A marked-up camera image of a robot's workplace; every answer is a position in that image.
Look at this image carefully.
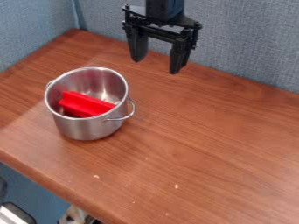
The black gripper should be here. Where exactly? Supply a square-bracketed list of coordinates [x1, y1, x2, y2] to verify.
[123, 0, 201, 74]

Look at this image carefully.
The stainless steel pot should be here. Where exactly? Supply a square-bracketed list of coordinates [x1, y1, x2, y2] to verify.
[44, 67, 136, 141]

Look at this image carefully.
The white spotted object below table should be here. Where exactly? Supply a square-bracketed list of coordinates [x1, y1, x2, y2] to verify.
[57, 206, 93, 224]

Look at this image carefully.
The red plastic block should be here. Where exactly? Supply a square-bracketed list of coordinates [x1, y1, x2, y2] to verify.
[59, 91, 116, 117]

